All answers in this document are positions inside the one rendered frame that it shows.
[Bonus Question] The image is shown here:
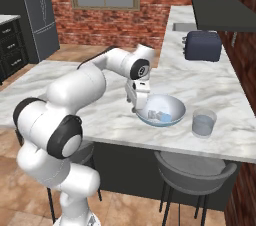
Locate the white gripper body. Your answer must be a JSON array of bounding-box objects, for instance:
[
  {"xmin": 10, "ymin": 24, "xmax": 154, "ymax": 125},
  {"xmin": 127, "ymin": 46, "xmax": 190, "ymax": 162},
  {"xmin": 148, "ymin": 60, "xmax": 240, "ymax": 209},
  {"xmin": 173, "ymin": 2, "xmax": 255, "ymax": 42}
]
[{"xmin": 130, "ymin": 90, "xmax": 152, "ymax": 114}]

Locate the ice cube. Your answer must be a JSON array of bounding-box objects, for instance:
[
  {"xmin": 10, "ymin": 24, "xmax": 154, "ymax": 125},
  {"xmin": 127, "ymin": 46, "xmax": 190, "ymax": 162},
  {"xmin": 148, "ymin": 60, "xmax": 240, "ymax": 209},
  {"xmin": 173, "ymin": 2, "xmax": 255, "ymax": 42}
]
[
  {"xmin": 148, "ymin": 109, "xmax": 161, "ymax": 121},
  {"xmin": 157, "ymin": 111, "xmax": 173, "ymax": 123}
]

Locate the pale blue ice bowl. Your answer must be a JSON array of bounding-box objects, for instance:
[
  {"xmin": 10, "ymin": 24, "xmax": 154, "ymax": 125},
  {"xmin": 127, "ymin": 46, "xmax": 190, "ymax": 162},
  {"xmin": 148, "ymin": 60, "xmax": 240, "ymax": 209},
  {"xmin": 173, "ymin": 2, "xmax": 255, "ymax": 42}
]
[{"xmin": 135, "ymin": 93, "xmax": 187, "ymax": 128}]

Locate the glass of water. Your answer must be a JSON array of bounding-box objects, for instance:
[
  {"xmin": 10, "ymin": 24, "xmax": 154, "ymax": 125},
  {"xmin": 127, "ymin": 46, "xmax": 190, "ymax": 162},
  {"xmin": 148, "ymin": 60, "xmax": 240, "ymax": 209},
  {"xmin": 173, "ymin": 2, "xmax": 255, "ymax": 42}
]
[{"xmin": 191, "ymin": 108, "xmax": 218, "ymax": 139}]

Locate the dark kitchen island base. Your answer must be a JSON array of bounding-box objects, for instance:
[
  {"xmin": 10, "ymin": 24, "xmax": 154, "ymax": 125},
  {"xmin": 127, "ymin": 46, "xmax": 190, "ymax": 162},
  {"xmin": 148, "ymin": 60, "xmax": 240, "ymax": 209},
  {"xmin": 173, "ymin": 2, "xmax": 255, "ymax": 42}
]
[{"xmin": 89, "ymin": 141, "xmax": 242, "ymax": 212}]

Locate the dark blue toaster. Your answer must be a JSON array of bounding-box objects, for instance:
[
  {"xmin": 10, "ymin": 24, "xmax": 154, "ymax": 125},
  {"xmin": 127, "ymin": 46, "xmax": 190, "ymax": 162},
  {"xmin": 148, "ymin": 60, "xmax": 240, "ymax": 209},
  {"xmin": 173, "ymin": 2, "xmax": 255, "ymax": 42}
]
[{"xmin": 181, "ymin": 30, "xmax": 223, "ymax": 63}]

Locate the grey bar stool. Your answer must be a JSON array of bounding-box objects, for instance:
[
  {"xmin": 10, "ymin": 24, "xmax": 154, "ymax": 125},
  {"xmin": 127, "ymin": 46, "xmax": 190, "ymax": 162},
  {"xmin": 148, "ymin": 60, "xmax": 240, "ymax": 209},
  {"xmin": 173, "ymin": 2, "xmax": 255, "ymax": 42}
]
[
  {"xmin": 153, "ymin": 150, "xmax": 238, "ymax": 226},
  {"xmin": 14, "ymin": 129, "xmax": 103, "ymax": 224}
]

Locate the steel sink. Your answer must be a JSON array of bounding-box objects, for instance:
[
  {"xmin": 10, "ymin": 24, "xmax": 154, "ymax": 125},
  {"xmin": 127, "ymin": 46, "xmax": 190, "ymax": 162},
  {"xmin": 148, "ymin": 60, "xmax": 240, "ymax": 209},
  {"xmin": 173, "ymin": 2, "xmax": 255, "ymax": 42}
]
[{"xmin": 172, "ymin": 22, "xmax": 198, "ymax": 33}]

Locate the dark grey fridge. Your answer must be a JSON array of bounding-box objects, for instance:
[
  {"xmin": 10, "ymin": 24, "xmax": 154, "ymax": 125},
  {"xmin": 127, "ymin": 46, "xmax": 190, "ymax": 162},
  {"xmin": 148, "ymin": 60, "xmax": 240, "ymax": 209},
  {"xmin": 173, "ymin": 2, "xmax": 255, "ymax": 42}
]
[{"xmin": 0, "ymin": 0, "xmax": 61, "ymax": 65}]

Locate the black drawer cabinet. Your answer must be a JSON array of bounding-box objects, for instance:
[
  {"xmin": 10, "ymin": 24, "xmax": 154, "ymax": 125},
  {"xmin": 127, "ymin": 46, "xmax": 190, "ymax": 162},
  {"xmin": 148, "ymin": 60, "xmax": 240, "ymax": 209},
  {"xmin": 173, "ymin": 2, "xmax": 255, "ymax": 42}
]
[{"xmin": 0, "ymin": 14, "xmax": 29, "ymax": 86}]

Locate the dark wall cabinet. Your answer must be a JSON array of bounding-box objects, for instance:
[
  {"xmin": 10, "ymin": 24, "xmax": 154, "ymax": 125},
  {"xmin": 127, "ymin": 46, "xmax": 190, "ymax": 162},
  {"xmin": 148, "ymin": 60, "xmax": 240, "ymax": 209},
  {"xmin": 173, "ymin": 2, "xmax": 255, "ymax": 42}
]
[{"xmin": 190, "ymin": 0, "xmax": 256, "ymax": 34}]

